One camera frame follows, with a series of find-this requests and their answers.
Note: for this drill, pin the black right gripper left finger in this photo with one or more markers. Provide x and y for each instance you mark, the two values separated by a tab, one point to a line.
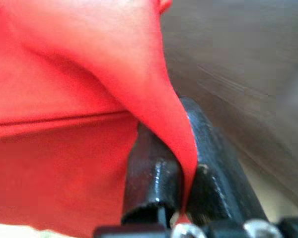
151	178

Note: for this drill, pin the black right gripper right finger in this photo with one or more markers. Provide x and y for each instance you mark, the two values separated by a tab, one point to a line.
218	178

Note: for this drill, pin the dark grey fabric sofa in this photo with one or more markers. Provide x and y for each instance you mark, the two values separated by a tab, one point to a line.
238	62

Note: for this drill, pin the red pillow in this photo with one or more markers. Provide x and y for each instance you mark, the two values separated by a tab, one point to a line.
64	99

